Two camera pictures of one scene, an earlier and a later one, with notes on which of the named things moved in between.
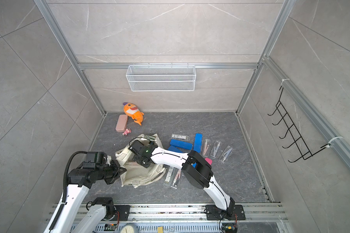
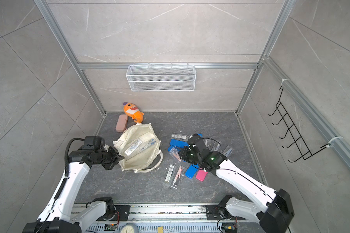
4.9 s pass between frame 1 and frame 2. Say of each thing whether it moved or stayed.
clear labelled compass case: stayed
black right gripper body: moved
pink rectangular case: stayed
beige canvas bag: moved
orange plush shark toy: stayed
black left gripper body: moved
